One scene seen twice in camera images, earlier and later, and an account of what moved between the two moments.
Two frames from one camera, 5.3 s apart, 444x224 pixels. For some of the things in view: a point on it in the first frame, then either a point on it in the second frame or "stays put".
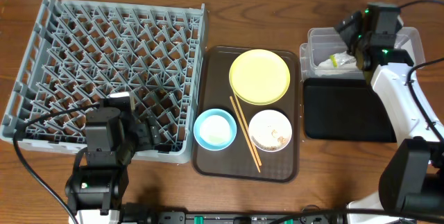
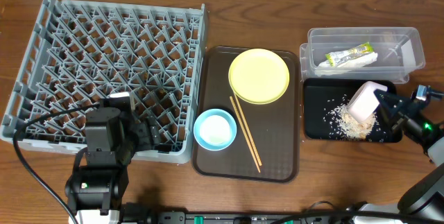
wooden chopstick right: (248, 129) stays put
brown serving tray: (236, 160) stays put
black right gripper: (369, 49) -> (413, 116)
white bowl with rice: (270, 130) -> (364, 102)
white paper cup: (216, 130) stays put
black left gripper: (148, 133) stays put
